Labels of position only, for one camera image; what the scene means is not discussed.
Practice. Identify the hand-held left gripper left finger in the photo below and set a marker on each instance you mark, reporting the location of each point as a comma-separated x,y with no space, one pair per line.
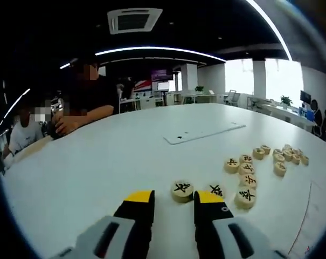
119,234

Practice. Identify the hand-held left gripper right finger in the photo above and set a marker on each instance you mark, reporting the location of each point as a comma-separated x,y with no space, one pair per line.
222,234

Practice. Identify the group of black-marked chess pieces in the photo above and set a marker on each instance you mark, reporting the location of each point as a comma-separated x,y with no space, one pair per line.
181,190

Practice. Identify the group of red-marked chess pieces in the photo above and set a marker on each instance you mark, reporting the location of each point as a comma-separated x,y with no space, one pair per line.
280,168

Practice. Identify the clear paper chessboard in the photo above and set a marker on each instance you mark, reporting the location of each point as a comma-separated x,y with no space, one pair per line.
319,210

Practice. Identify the black round object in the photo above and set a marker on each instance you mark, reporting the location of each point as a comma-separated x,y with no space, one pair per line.
56,130

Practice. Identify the white office desk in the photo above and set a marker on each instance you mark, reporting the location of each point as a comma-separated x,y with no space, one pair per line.
141,102
281,110

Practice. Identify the white mesh office chair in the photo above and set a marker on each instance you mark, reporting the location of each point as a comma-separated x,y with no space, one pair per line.
234,96

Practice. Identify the potted plant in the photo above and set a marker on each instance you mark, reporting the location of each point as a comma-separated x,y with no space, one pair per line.
286,99
199,89

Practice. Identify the computer monitor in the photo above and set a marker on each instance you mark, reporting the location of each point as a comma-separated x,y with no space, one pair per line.
305,96

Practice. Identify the ceiling air conditioner vent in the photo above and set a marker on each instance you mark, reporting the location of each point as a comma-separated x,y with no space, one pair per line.
134,21

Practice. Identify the long curved ceiling light strip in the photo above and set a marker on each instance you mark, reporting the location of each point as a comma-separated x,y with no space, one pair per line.
273,24

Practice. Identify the purple wall screen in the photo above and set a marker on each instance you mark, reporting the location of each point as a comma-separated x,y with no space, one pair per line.
162,75

